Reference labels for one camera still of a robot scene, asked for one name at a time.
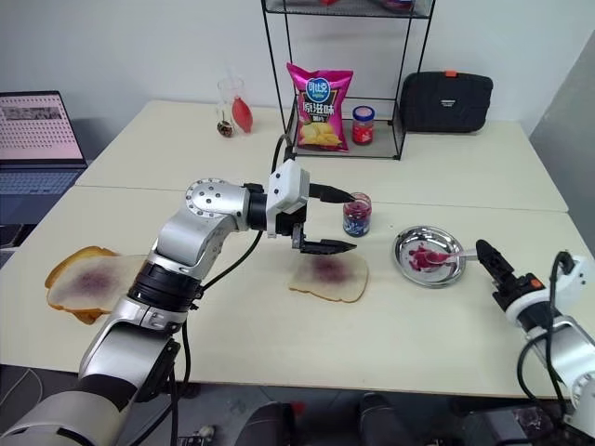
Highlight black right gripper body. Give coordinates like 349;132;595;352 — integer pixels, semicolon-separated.
491;271;544;304

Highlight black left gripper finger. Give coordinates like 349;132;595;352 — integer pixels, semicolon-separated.
307;182;358;204
299;237;359;257

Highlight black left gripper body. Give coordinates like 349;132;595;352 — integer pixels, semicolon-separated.
276;203;310;253

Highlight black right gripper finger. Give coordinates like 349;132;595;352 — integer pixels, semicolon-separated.
478;239;516;282
475;239;508;290

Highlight small white spoon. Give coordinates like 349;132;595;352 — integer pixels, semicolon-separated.
420;248;480;270

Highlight jam-stained white bread slice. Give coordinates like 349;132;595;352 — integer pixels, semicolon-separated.
288;253;370;305
46;254;151;315

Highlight small glass jam jar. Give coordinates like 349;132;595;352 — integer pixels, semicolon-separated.
341;190;375;239

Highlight red jam blob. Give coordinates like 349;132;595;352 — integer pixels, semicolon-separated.
407;243;455;273

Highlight brown-crusted bread slice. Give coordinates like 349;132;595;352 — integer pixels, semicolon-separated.
44;245;123;326

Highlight red sauce jar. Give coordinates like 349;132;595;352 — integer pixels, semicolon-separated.
350;105;377;146

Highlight round steel plate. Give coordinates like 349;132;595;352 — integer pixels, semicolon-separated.
392;225;468;289

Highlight pink potato chips bag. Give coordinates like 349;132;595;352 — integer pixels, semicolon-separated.
285;61;355;153

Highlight red teardrop-shaped object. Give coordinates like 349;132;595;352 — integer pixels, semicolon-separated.
231;94;256;136

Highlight grey panel board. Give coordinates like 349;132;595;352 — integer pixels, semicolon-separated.
528;33;595;216

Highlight clear glass cup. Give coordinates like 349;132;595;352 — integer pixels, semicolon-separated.
214;77;246;138

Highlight black zippered carrying case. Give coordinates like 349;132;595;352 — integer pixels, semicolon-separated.
400;70;495;135

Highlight dark rounded shape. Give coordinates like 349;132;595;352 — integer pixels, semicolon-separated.
231;400;298;446

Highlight open laptop computer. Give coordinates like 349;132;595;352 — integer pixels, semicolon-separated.
0;89;90;226

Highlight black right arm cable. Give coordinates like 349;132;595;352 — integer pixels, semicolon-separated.
517;250;578;419

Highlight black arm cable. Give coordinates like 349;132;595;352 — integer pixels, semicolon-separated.
517;250;578;419
166;133;298;446

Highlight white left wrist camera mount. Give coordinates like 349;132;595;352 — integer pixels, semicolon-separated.
266;159;311;240

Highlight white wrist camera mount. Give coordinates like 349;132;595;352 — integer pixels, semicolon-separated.
266;159;311;240
503;254;595;327

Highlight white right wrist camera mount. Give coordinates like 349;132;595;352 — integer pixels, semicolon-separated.
503;254;595;327

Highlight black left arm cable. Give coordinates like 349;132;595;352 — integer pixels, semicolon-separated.
166;133;298;446

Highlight black wire shelf rack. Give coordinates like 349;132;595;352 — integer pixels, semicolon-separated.
260;0;437;162

